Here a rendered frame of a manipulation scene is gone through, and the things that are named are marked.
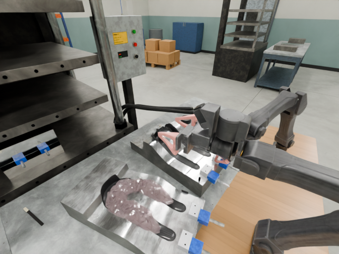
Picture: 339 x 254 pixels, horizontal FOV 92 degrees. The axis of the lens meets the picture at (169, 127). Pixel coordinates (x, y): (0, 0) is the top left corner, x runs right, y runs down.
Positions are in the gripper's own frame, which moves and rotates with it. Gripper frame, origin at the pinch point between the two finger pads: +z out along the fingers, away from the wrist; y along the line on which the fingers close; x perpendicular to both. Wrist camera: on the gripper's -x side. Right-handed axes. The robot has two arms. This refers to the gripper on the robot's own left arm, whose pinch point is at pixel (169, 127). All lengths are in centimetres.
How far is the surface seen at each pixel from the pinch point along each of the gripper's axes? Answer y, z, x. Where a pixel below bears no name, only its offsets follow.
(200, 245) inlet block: 11.8, -19.0, 33.2
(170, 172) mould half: -10.5, 6.7, 36.1
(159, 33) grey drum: -573, 425, 36
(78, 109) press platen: -8, 71, 18
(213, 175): -14.4, -13.2, 29.6
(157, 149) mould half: -13.0, 16.6, 27.6
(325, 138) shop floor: -241, -107, 122
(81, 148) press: 1, 66, 40
